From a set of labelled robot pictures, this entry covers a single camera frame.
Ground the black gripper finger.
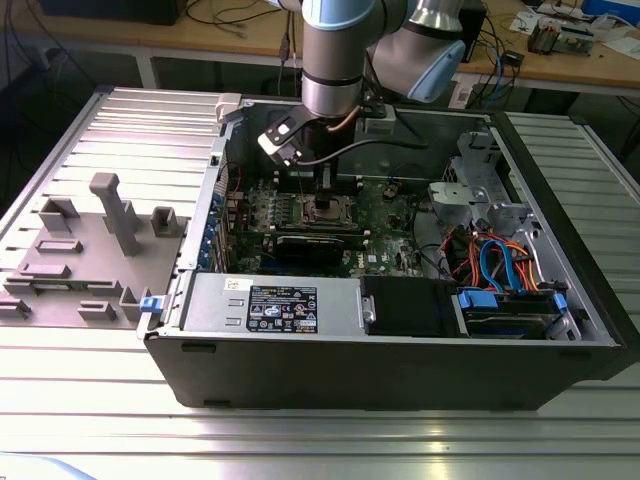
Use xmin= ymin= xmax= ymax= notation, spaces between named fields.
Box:
xmin=314 ymin=162 xmax=336 ymax=212

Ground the metal socket cover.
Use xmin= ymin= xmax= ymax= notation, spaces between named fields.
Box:
xmin=297 ymin=193 xmax=359 ymax=226

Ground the CPU socket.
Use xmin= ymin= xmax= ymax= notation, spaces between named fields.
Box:
xmin=293 ymin=191 xmax=361 ymax=229

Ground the black graphics card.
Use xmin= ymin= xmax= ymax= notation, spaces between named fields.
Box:
xmin=274 ymin=232 xmax=346 ymax=269

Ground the green motherboard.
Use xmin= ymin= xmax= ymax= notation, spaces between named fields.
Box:
xmin=224 ymin=174 xmax=436 ymax=279

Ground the pale grey case latch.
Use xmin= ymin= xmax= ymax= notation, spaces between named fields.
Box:
xmin=214 ymin=93 xmax=245 ymax=124

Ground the black disk bay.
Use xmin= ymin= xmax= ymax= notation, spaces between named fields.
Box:
xmin=359 ymin=274 xmax=459 ymax=337

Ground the wooden desk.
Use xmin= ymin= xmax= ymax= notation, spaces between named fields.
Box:
xmin=0 ymin=0 xmax=640 ymax=94

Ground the grey power supply unit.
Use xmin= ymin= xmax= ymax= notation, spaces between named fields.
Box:
xmin=179 ymin=272 xmax=364 ymax=337

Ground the black PC case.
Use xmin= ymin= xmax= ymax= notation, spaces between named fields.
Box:
xmin=137 ymin=94 xmax=640 ymax=411

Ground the hard disk in blue carrier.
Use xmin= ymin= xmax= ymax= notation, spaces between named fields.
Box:
xmin=452 ymin=287 xmax=569 ymax=341

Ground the silver metal drive cage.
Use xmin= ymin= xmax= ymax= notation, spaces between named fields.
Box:
xmin=427 ymin=128 xmax=549 ymax=261

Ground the white paper sheet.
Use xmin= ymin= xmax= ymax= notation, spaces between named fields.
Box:
xmin=602 ymin=29 xmax=640 ymax=64
xmin=514 ymin=10 xmax=540 ymax=35

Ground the grey parts rack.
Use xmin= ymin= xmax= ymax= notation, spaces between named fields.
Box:
xmin=0 ymin=172 xmax=194 ymax=331

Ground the dark copper cooler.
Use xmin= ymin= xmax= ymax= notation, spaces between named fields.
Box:
xmin=528 ymin=22 xmax=557 ymax=55

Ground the black monitor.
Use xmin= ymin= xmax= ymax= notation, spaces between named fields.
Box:
xmin=38 ymin=0 xmax=180 ymax=27

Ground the grey electronic device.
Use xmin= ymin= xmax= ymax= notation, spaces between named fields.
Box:
xmin=555 ymin=23 xmax=597 ymax=55

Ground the blue box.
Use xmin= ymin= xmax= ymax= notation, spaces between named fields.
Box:
xmin=583 ymin=0 xmax=640 ymax=17

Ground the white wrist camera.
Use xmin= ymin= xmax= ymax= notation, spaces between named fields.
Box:
xmin=256 ymin=110 xmax=307 ymax=167

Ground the black camera cable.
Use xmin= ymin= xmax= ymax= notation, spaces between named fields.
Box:
xmin=297 ymin=138 xmax=431 ymax=166

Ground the black wire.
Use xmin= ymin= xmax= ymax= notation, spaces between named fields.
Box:
xmin=407 ymin=192 xmax=451 ymax=281

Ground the red orange wire bundle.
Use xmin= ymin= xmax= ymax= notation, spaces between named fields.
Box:
xmin=443 ymin=227 xmax=482 ymax=282

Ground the blue wire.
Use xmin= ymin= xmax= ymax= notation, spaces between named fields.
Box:
xmin=478 ymin=239 xmax=516 ymax=294

